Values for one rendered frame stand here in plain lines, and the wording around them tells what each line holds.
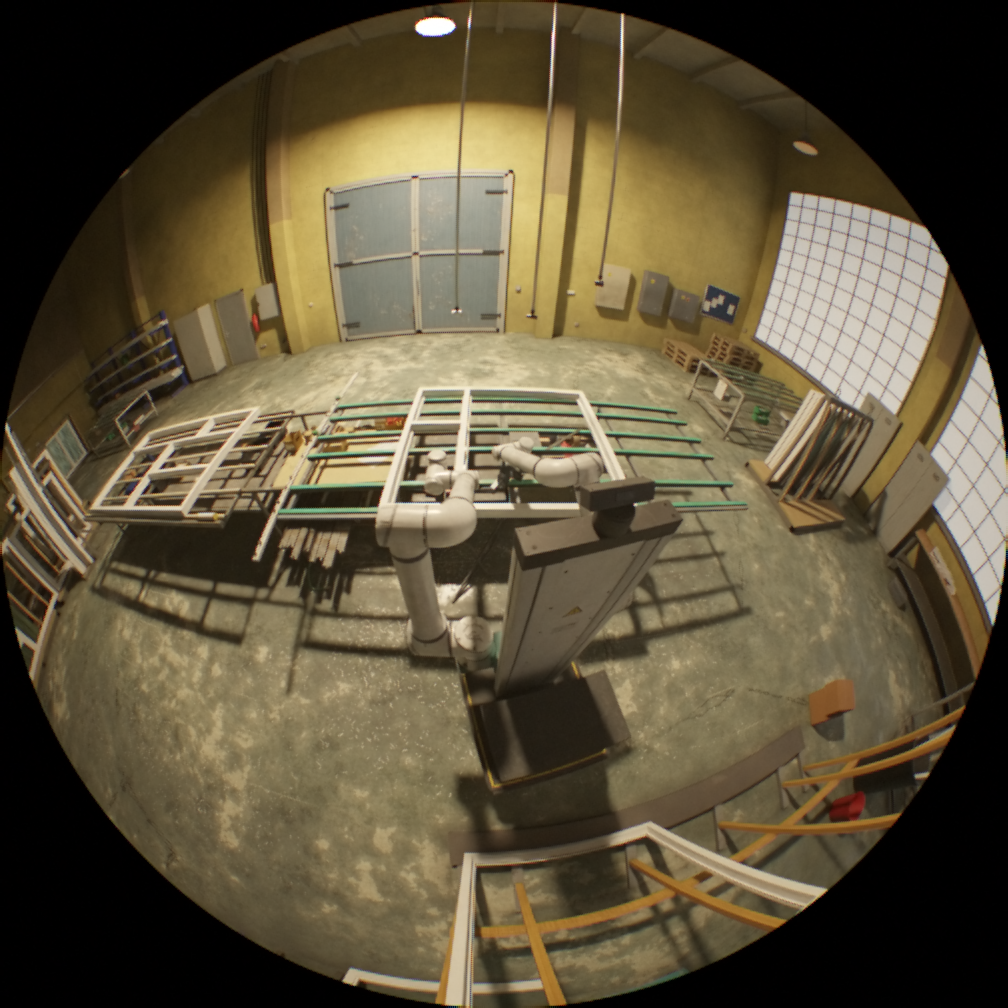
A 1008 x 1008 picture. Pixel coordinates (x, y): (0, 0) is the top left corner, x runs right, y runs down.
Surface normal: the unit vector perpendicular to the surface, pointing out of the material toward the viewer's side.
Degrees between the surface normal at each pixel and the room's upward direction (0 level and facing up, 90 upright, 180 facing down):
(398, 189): 90
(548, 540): 0
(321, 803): 0
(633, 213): 90
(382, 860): 0
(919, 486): 90
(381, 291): 90
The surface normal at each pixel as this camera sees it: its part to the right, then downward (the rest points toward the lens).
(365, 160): 0.07, 0.73
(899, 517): -1.00, 0.02
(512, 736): 0.05, -0.69
